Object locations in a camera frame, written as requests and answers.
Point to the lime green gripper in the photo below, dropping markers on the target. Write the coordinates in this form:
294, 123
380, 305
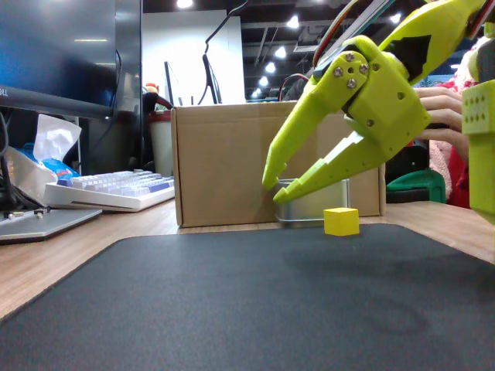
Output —
387, 110

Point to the yellow cube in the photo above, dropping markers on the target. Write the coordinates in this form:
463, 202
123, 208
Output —
341, 222

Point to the lime green robot base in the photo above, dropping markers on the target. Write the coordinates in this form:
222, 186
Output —
481, 154

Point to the lime green robot arm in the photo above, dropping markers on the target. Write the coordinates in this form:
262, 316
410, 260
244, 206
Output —
437, 19

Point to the rectangular metal tin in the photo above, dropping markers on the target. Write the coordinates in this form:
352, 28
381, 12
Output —
305, 210

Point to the person's hand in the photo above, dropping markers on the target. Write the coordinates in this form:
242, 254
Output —
448, 108

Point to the black box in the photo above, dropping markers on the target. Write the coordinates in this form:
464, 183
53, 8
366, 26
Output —
406, 164

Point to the brown cardboard box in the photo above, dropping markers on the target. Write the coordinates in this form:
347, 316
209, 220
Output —
224, 166

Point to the green plastic clamp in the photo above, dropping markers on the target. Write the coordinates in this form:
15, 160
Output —
419, 185

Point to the white bin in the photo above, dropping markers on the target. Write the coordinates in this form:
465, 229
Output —
161, 143

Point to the thin background monitor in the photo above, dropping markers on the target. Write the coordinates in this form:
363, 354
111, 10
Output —
169, 83

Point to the black desk mat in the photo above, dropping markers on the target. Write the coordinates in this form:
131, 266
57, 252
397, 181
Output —
247, 301

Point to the red and orange plush toy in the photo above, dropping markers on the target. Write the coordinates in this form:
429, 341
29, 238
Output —
152, 94

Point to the white and purple keyboard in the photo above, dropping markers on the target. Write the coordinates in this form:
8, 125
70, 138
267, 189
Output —
112, 189

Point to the tissue pack with white tissue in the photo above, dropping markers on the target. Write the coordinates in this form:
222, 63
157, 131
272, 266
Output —
50, 154

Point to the black computer monitor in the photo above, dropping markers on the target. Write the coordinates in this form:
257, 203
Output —
54, 50

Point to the silver monitor stand base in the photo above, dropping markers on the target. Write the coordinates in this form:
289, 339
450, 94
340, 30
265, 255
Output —
42, 226

